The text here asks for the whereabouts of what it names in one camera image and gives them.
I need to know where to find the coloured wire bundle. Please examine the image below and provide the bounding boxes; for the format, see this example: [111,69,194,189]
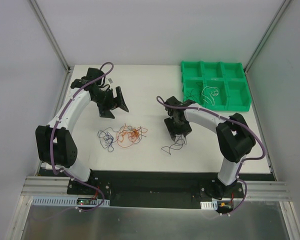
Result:
[116,122,149,149]

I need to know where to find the white wire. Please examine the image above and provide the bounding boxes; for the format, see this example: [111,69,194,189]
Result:
[201,86,220,106]

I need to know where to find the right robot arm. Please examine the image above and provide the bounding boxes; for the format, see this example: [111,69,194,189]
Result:
[162,96,256,198]

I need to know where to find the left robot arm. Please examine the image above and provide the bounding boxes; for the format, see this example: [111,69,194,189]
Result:
[35,67,129,195]

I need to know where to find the green compartment bin tray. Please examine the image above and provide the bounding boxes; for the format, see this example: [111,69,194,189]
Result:
[180,61,252,112]

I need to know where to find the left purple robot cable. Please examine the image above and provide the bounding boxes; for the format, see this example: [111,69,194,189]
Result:
[29,61,115,221]

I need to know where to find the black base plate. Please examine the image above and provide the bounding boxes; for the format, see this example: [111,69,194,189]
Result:
[66,170,244,209]

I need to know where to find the right white cable duct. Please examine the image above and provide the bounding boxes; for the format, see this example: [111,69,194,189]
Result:
[200,200,218,211]

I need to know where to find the white cable duct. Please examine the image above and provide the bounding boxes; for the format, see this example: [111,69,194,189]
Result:
[200,200,218,211]
[32,196,110,208]

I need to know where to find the left white cable duct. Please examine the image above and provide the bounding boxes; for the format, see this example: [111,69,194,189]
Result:
[32,196,110,208]

